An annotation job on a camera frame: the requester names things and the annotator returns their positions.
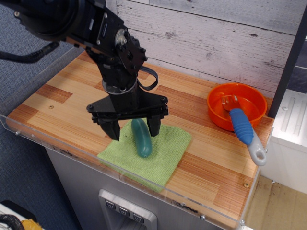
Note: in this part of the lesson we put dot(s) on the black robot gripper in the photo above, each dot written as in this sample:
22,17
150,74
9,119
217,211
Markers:
135,103

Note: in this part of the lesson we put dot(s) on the green toy cucumber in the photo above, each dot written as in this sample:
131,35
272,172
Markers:
142,138

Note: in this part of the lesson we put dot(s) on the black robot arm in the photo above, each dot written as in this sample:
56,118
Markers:
105,38

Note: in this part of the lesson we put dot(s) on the green knitted cloth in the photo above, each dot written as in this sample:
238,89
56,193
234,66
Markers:
148,160

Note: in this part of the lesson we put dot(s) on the grey toy fridge cabinet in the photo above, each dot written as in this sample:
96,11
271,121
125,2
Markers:
82,182

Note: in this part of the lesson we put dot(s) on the silver dispenser button panel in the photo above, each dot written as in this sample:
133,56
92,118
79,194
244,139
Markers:
121,214

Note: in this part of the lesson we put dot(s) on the orange plastic bowl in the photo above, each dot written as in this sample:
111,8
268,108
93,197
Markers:
251,101

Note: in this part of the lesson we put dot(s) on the white ribbed appliance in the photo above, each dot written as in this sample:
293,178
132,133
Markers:
287,144

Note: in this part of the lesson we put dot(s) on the clear acrylic guard rail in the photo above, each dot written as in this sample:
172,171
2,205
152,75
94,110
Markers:
203,174

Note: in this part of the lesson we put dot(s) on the fork with blue grey handle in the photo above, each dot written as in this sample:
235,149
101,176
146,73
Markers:
244,130

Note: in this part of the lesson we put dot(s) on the dark right vertical post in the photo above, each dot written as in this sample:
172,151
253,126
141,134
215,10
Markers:
290,65

